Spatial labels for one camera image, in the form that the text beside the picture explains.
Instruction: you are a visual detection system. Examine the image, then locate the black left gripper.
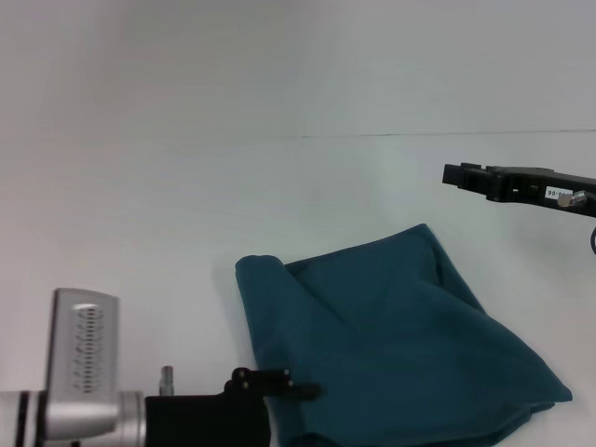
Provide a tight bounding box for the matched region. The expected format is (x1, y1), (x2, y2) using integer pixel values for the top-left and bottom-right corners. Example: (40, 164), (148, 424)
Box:
(143, 366), (323, 447)

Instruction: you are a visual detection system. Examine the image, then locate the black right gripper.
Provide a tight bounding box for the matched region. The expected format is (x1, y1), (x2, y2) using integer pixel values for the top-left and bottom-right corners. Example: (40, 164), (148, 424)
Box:
(441, 162), (596, 217)

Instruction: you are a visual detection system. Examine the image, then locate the blue shirt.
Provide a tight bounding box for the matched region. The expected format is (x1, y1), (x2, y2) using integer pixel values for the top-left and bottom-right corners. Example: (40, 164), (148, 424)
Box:
(235, 223), (574, 447)

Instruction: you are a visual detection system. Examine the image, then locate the right arm cable with plug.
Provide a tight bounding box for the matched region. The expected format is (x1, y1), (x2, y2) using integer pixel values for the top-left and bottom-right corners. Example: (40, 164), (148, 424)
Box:
(557, 189), (596, 256)

